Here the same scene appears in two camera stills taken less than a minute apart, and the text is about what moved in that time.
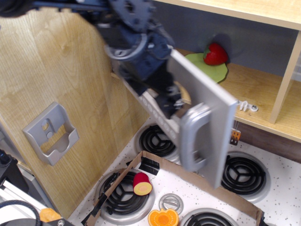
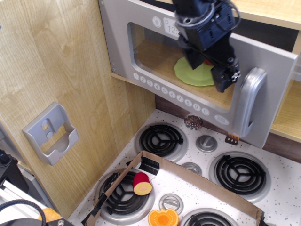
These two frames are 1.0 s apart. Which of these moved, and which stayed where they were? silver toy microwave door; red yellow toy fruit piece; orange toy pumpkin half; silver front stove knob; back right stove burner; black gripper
Moved: black gripper; silver toy microwave door
Stayed: orange toy pumpkin half; red yellow toy fruit piece; silver front stove knob; back right stove burner
